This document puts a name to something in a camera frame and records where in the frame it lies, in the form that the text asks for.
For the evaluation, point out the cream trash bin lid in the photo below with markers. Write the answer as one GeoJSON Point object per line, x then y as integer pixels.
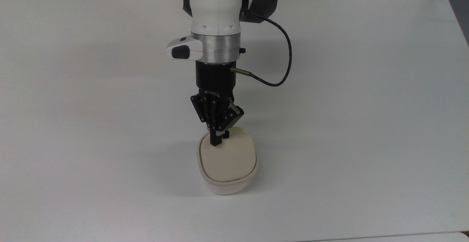
{"type": "Point", "coordinates": [227, 161]}

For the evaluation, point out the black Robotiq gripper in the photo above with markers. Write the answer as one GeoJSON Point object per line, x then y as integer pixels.
{"type": "Point", "coordinates": [215, 77]}

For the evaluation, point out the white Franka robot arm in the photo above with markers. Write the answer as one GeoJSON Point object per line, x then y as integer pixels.
{"type": "Point", "coordinates": [216, 7]}

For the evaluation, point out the cream plastic trash bin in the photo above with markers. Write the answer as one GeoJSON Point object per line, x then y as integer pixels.
{"type": "Point", "coordinates": [227, 189]}

